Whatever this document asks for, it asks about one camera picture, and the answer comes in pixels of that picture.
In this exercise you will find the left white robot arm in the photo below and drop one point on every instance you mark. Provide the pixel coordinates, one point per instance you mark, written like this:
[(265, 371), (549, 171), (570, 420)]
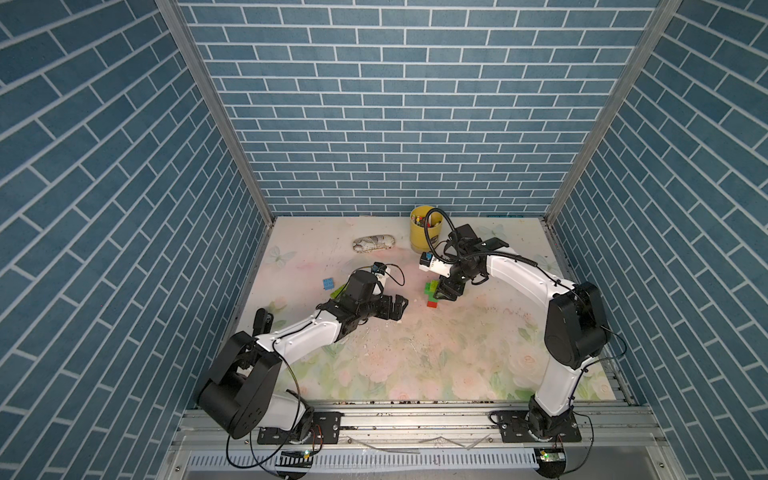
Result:
[(239, 389)]

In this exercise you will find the yellow cup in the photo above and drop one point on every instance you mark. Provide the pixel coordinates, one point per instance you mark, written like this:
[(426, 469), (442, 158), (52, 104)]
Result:
[(424, 229)]

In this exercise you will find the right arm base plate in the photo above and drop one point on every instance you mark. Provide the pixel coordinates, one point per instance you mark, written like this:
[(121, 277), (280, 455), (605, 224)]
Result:
[(521, 426)]

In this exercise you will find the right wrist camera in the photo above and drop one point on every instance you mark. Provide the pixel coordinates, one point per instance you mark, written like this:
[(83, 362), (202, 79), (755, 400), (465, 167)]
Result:
[(428, 262)]

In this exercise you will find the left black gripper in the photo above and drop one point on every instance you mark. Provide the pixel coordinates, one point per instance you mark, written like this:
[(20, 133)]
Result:
[(396, 310)]

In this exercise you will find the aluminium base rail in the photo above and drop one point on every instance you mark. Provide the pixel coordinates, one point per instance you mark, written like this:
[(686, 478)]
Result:
[(606, 440)]

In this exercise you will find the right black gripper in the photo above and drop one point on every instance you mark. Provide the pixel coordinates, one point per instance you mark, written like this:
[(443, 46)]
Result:
[(445, 287)]

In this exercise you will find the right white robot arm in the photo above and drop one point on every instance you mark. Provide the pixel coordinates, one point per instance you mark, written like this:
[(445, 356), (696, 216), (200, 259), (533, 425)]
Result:
[(575, 325)]

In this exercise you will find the lime lego brick left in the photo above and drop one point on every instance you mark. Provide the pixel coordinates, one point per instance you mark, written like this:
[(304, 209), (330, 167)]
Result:
[(338, 292)]

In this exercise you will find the floral table mat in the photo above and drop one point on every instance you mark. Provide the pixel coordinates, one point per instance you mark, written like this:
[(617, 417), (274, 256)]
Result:
[(487, 345)]

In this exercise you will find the green long lego brick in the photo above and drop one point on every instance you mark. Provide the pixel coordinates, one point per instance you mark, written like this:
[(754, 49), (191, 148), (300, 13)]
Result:
[(431, 287)]

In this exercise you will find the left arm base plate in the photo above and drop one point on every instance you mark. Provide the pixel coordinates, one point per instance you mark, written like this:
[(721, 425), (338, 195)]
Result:
[(323, 427)]

